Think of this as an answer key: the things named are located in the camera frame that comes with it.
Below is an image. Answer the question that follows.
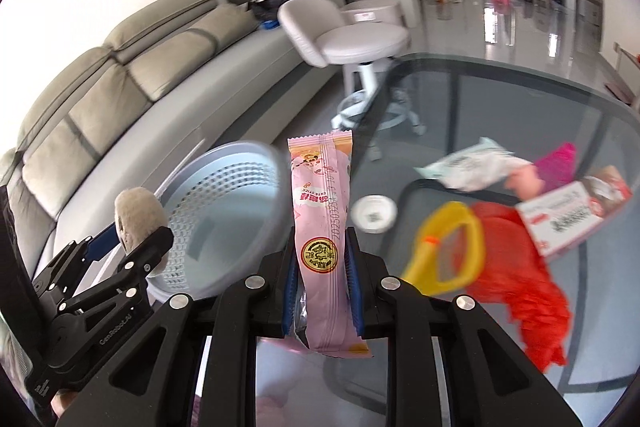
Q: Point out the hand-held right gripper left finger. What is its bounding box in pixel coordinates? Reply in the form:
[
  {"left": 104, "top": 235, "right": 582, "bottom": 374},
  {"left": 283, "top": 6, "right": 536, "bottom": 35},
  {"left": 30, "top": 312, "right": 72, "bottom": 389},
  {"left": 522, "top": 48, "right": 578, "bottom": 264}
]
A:
[{"left": 57, "top": 229, "right": 306, "bottom": 427}]

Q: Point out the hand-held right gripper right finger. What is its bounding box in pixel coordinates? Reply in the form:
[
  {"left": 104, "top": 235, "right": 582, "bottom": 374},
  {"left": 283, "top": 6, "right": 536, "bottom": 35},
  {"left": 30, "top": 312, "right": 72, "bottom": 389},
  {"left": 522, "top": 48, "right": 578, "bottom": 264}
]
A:
[{"left": 345, "top": 227, "right": 591, "bottom": 427}]

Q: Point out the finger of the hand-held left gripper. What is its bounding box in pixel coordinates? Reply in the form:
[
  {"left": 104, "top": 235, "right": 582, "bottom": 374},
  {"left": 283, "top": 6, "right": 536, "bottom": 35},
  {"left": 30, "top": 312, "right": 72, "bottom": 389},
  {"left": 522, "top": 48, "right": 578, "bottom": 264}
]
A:
[
  {"left": 72, "top": 226, "right": 175, "bottom": 315},
  {"left": 31, "top": 223, "right": 125, "bottom": 304}
]

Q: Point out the beige wad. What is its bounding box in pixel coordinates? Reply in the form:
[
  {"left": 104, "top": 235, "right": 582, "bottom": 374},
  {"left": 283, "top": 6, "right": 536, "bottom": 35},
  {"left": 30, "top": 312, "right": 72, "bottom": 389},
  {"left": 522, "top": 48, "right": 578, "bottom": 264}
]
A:
[{"left": 114, "top": 188, "right": 168, "bottom": 253}]

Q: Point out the pink snack wrapper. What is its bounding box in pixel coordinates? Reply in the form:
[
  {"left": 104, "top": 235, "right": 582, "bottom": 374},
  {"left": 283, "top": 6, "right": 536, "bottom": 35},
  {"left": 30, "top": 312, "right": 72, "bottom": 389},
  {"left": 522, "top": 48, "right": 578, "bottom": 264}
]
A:
[{"left": 287, "top": 132, "right": 373, "bottom": 355}]

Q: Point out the white perforated plastic basket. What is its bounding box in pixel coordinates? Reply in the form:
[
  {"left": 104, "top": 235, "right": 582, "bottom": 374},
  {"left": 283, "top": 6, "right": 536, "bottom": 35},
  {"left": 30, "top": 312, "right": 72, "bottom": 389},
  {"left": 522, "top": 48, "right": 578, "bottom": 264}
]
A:
[{"left": 150, "top": 141, "right": 296, "bottom": 303}]

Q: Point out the red plastic bag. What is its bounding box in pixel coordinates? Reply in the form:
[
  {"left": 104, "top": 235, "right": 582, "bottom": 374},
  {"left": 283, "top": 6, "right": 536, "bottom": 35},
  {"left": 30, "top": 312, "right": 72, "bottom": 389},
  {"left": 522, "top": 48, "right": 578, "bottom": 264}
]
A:
[{"left": 467, "top": 202, "right": 573, "bottom": 370}]

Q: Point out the red and white carton box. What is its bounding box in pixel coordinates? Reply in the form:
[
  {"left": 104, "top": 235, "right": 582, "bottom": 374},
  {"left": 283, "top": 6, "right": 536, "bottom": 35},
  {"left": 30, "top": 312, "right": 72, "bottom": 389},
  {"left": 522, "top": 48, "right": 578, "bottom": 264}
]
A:
[{"left": 515, "top": 165, "right": 633, "bottom": 258}]

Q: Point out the white round lid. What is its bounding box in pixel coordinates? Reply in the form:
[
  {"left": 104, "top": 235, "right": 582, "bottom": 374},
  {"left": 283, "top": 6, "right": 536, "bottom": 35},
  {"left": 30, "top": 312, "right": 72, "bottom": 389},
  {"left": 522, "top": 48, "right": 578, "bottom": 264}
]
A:
[{"left": 350, "top": 195, "right": 398, "bottom": 234}]

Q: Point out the grey fabric sofa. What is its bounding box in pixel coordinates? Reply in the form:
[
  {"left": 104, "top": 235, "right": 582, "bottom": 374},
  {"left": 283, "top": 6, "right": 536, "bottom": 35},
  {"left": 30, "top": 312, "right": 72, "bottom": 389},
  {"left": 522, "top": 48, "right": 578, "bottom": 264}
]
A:
[{"left": 0, "top": 0, "right": 321, "bottom": 308}]

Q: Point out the pale green wipes packet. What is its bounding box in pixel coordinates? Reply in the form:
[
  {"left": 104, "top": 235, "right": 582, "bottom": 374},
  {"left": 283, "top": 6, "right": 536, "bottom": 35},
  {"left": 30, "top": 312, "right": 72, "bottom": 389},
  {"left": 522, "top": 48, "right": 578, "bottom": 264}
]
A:
[{"left": 414, "top": 137, "right": 531, "bottom": 192}]

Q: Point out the pink pig toy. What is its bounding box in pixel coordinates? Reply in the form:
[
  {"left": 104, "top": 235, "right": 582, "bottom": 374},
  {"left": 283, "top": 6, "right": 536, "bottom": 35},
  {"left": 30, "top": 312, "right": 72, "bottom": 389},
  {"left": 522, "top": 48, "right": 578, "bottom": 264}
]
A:
[{"left": 502, "top": 164, "right": 543, "bottom": 200}]

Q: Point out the pink plastic shuttlecock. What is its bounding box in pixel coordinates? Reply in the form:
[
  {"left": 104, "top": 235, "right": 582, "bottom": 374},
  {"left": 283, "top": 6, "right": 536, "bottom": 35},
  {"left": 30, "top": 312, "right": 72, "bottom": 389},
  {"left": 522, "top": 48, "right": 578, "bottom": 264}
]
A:
[{"left": 535, "top": 142, "right": 578, "bottom": 185}]

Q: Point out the beige swivel stool with backrest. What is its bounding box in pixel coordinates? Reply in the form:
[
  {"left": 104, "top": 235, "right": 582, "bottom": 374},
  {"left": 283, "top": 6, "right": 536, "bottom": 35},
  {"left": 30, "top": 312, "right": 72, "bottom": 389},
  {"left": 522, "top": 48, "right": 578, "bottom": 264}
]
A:
[{"left": 277, "top": 0, "right": 428, "bottom": 136}]

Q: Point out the beige round ottoman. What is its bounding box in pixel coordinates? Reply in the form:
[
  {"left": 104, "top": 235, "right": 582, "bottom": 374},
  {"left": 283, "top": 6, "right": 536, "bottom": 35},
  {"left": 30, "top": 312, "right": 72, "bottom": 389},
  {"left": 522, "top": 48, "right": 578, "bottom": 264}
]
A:
[{"left": 340, "top": 0, "right": 406, "bottom": 28}]

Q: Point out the yellow plastic ring toy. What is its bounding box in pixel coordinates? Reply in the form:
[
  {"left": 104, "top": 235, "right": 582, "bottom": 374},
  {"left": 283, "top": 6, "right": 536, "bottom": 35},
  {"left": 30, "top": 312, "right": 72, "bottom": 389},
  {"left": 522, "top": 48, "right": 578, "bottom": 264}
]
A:
[{"left": 401, "top": 201, "right": 485, "bottom": 297}]

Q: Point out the light low frame table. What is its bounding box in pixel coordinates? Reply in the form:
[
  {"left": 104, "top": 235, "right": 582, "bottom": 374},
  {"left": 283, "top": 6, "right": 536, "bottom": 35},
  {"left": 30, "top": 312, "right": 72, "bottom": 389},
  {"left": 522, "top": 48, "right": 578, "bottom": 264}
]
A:
[{"left": 575, "top": 0, "right": 604, "bottom": 28}]

